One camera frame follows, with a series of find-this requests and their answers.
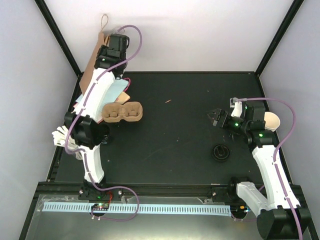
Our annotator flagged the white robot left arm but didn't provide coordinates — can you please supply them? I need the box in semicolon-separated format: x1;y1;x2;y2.
62;33;130;200

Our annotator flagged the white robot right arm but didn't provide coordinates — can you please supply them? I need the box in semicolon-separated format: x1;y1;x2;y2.
208;98;312;240

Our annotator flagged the black coffee cup lid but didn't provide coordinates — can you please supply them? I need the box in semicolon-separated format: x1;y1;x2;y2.
211;144;230;163

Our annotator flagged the right paper cup stack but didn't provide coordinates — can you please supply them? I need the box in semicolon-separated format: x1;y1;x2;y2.
264;111;281;132

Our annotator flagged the small brown paper bag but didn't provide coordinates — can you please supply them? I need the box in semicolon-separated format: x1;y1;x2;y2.
114;91;131;105

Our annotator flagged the light blue paper bag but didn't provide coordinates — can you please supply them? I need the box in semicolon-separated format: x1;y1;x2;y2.
102;79;129;106

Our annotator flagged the brown pulp cup carrier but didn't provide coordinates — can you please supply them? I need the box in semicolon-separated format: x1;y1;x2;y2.
101;101;143;123

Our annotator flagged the white plastic cutlery bundle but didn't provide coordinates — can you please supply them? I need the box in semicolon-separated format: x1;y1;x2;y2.
51;125;78;151

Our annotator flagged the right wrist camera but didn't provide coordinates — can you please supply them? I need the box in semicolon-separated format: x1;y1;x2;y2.
229;97;243;118

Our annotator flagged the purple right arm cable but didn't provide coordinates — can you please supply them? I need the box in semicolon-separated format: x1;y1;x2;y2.
231;97;304;240

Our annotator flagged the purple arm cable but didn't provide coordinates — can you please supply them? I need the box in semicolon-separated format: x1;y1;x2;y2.
231;97;304;240
64;24;143;223

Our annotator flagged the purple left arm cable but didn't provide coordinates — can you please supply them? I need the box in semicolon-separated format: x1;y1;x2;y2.
64;24;143;223

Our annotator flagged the black aluminium rail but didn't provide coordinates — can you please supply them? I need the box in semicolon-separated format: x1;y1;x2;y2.
78;183;238;201

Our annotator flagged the light blue cable duct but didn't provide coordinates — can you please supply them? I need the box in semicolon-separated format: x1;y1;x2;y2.
42;202;232;217

